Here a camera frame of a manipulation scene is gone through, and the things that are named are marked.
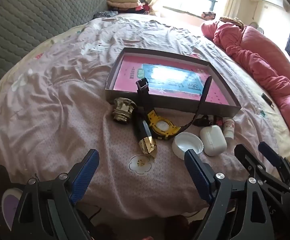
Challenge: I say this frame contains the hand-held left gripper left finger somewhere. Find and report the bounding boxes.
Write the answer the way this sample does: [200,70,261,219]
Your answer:
[11,149,100,240]

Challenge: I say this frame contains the black and gold lipstick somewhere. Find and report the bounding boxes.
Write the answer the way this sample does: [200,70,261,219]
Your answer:
[134,115,158,158]

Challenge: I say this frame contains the beige folded blankets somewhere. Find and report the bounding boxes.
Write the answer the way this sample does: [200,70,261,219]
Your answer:
[106,0,141,10]

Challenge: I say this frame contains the grey quilted headboard cover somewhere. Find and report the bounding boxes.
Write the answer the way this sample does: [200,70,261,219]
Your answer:
[0,0,109,98]

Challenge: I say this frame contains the small white bottle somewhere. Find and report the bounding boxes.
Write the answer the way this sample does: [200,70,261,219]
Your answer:
[222,117,235,140]

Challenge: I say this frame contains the dark floral cloth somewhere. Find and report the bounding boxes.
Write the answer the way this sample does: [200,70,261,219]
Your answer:
[93,10,120,19]

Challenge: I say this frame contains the brown knitted cushion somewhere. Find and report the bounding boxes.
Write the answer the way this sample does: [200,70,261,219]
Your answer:
[219,16,247,28]

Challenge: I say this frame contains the white earbuds case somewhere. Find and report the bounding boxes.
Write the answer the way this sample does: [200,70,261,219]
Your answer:
[199,125,227,157]

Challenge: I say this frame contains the red and black lipstick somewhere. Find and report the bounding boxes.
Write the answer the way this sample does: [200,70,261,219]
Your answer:
[193,115,223,128]

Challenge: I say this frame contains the purple and white round object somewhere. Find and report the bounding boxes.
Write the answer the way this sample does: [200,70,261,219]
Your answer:
[1,187,23,230]

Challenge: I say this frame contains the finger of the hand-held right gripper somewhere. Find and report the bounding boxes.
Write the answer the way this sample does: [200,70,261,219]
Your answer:
[258,142,290,183]
[234,144,290,200]

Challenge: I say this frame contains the white fan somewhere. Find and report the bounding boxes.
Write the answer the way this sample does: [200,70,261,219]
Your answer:
[250,22,264,34]

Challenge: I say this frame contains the white bottle cap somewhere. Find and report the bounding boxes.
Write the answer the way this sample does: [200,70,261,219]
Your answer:
[172,132,204,159]

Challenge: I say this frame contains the pink floral bed sheet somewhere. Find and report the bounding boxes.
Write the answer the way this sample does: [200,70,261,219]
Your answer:
[0,14,290,220]

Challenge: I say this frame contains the grey cardboard box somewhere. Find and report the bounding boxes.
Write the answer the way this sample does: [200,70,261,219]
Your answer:
[105,47,242,118]

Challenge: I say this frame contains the small black case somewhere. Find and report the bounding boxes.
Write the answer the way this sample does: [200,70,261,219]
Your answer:
[261,92,275,110]

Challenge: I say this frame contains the white air conditioner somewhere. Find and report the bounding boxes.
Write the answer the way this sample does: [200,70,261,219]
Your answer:
[259,0,289,10]

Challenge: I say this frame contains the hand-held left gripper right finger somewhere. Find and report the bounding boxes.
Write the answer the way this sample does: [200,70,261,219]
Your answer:
[184,149,275,240]

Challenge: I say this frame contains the pink quilt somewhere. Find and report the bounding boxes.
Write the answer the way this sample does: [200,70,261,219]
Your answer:
[200,19,290,138]

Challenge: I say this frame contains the yellow and black wristwatch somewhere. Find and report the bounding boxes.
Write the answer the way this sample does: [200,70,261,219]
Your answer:
[135,76,213,141]

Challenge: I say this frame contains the brass metal knob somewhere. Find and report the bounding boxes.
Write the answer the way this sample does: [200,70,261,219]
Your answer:
[112,97,138,125]

